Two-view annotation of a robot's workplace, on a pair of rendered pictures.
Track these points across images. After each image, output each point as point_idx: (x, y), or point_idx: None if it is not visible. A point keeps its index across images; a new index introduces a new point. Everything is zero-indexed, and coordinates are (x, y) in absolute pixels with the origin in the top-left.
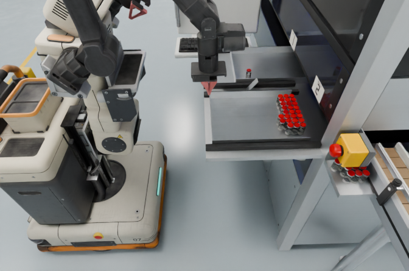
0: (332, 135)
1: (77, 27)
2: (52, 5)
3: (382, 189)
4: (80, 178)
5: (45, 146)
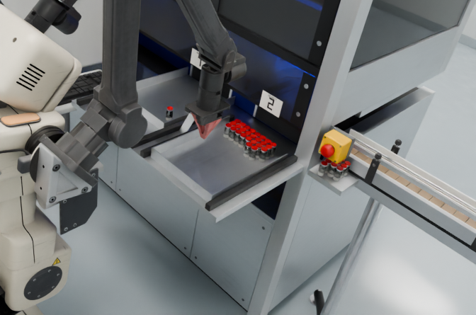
0: (311, 141)
1: (119, 90)
2: (20, 72)
3: (365, 170)
4: None
5: None
